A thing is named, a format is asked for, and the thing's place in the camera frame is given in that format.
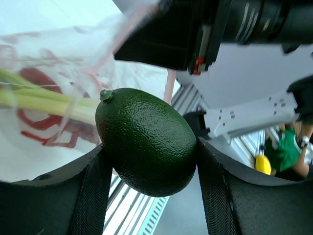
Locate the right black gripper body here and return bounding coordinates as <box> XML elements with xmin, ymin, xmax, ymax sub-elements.
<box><xmin>114</xmin><ymin>0</ymin><xmax>313</xmax><ymax>75</ymax></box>

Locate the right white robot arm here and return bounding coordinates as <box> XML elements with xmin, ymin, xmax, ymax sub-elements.
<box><xmin>114</xmin><ymin>0</ymin><xmax>313</xmax><ymax>140</ymax></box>

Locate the green celery stalk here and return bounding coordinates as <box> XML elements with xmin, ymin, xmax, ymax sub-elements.
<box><xmin>0</xmin><ymin>69</ymin><xmax>99</xmax><ymax>125</ymax></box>

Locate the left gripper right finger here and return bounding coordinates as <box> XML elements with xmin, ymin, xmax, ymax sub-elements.
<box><xmin>197</xmin><ymin>138</ymin><xmax>313</xmax><ymax>235</ymax></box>

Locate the green avocado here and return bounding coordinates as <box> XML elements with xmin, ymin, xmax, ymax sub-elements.
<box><xmin>95</xmin><ymin>88</ymin><xmax>197</xmax><ymax>197</ymax></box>

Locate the slotted cable duct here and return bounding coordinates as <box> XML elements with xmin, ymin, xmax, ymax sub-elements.
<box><xmin>137</xmin><ymin>196</ymin><xmax>170</xmax><ymax>235</ymax></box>

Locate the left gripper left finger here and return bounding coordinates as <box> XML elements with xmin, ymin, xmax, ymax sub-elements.
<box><xmin>0</xmin><ymin>146</ymin><xmax>112</xmax><ymax>235</ymax></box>

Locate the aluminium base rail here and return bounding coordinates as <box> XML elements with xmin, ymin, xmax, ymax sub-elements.
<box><xmin>103</xmin><ymin>175</ymin><xmax>154</xmax><ymax>235</ymax></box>

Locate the clear zip top bag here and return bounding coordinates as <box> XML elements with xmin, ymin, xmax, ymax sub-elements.
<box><xmin>0</xmin><ymin>4</ymin><xmax>176</xmax><ymax>182</ymax></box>

